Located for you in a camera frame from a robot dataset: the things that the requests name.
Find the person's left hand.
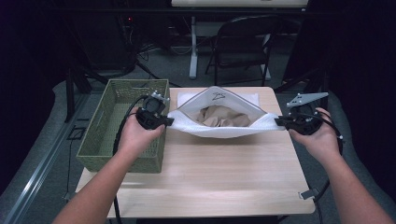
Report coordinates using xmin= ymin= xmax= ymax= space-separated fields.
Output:
xmin=117 ymin=106 xmax=166 ymax=157

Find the tangle of floor cables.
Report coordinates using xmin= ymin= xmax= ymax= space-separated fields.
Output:
xmin=136 ymin=40 xmax=194 ymax=58

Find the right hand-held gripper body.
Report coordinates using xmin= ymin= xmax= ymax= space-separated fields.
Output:
xmin=281 ymin=91 xmax=330 ymax=136

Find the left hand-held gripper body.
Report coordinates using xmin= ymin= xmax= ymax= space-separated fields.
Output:
xmin=134 ymin=91 xmax=171 ymax=131

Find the beige garment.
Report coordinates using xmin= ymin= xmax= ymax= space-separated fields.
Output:
xmin=195 ymin=105 xmax=252 ymax=128

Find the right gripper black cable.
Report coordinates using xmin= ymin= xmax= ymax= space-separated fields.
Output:
xmin=312 ymin=110 xmax=345 ymax=224

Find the green woven basket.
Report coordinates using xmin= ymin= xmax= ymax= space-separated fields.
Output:
xmin=76 ymin=78 xmax=171 ymax=174

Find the black metal stand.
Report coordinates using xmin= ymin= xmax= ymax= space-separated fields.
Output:
xmin=64 ymin=66 xmax=110 ymax=123
xmin=274 ymin=66 xmax=331 ymax=127

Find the white desk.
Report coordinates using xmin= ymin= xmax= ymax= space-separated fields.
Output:
xmin=171 ymin=0 xmax=309 ymax=81

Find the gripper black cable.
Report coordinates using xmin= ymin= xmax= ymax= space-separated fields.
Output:
xmin=312 ymin=110 xmax=345 ymax=224
xmin=112 ymin=94 xmax=149 ymax=224

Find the person's right hand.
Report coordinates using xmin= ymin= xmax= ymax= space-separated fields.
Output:
xmin=288 ymin=106 xmax=344 ymax=164

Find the white mesh laundry bag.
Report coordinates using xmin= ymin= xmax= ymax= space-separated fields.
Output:
xmin=167 ymin=85 xmax=286 ymax=139

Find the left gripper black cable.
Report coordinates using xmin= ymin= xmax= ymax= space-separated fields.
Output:
xmin=112 ymin=94 xmax=149 ymax=224

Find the black folding chair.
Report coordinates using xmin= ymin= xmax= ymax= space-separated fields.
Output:
xmin=204 ymin=14 xmax=283 ymax=88

